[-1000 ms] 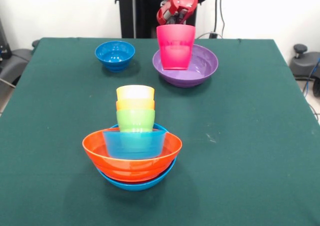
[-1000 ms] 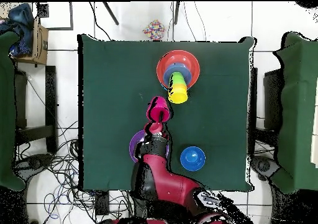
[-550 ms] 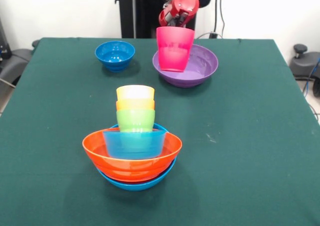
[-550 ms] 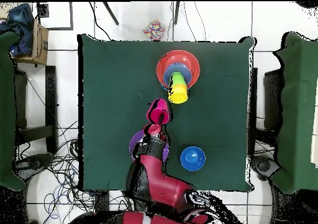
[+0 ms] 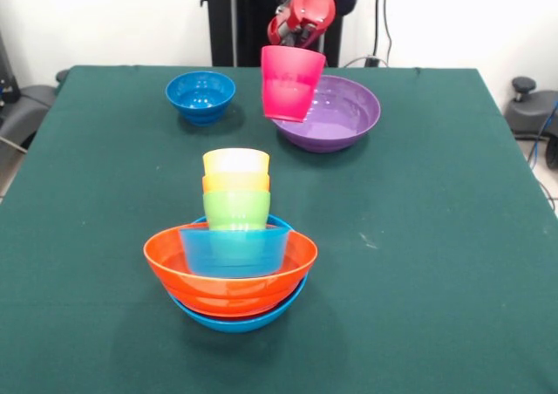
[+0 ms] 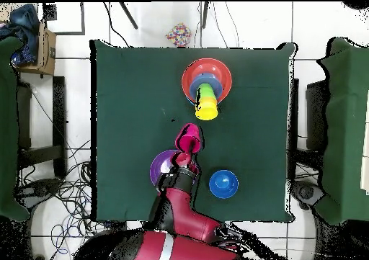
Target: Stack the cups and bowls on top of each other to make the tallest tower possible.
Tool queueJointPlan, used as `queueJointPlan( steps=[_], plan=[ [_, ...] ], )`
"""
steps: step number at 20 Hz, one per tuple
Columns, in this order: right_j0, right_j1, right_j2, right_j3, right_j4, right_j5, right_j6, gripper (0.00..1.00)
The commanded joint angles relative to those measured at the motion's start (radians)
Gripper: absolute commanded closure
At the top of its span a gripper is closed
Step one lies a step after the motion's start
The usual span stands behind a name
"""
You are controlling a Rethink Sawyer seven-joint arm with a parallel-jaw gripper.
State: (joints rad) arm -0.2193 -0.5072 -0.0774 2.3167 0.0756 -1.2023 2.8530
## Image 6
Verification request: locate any cardboard box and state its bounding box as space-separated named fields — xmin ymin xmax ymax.
xmin=17 ymin=22 xmax=57 ymax=76

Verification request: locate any black tripod leg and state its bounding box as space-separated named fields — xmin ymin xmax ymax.
xmin=201 ymin=1 xmax=209 ymax=29
xmin=119 ymin=1 xmax=139 ymax=30

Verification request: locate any wide orange-red bowl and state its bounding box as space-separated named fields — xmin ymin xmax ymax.
xmin=181 ymin=58 xmax=233 ymax=105

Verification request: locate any black rectangular frame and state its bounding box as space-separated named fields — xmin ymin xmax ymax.
xmin=43 ymin=1 xmax=86 ymax=36

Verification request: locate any green cloth covered table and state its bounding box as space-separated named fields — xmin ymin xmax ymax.
xmin=0 ymin=36 xmax=30 ymax=222
xmin=314 ymin=37 xmax=369 ymax=226

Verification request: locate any purple plastic bowl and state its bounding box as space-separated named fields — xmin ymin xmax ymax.
xmin=149 ymin=149 xmax=179 ymax=189

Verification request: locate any tangle of floor cables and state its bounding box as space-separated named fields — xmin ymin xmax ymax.
xmin=17 ymin=138 xmax=128 ymax=260

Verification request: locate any black pedestal foot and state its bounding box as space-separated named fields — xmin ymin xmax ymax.
xmin=17 ymin=178 xmax=63 ymax=206
xmin=290 ymin=180 xmax=326 ymax=210

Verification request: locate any small light blue bowl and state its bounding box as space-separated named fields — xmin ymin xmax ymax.
xmin=188 ymin=73 xmax=223 ymax=99

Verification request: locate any yellow plastic cup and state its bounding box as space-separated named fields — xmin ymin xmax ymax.
xmin=195 ymin=102 xmax=219 ymax=121

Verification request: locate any blue cloth bundle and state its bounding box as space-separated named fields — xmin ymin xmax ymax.
xmin=0 ymin=3 xmax=40 ymax=66

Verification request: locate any black stool frame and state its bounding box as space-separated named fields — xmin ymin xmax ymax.
xmin=288 ymin=78 xmax=329 ymax=163
xmin=17 ymin=76 xmax=68 ymax=180

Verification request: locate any orange plastic cup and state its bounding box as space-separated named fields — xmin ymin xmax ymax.
xmin=195 ymin=96 xmax=218 ymax=107

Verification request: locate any green plastic cup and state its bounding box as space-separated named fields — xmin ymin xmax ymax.
xmin=195 ymin=83 xmax=215 ymax=99

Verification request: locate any dark green tablecloth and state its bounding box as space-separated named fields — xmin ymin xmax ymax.
xmin=90 ymin=39 xmax=298 ymax=223

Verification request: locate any pink plastic cup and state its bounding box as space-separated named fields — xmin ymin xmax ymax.
xmin=174 ymin=122 xmax=203 ymax=154

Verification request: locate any small dark blue bowl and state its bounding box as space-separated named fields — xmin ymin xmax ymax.
xmin=208 ymin=169 xmax=239 ymax=200

